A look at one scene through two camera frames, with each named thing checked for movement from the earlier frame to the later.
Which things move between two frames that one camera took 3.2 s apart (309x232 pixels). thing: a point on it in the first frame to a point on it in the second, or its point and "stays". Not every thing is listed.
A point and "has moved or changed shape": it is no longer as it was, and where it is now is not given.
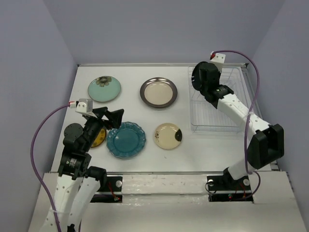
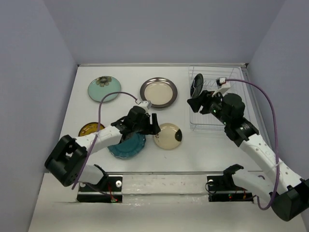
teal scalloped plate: [127, 141] stays
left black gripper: [115, 117] to [150, 129]
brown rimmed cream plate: [159, 93] stays
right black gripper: [218, 75] to [205, 98]
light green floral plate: [104, 88] stays
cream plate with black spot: [168, 136] stays
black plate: [195, 76] has moved or changed shape
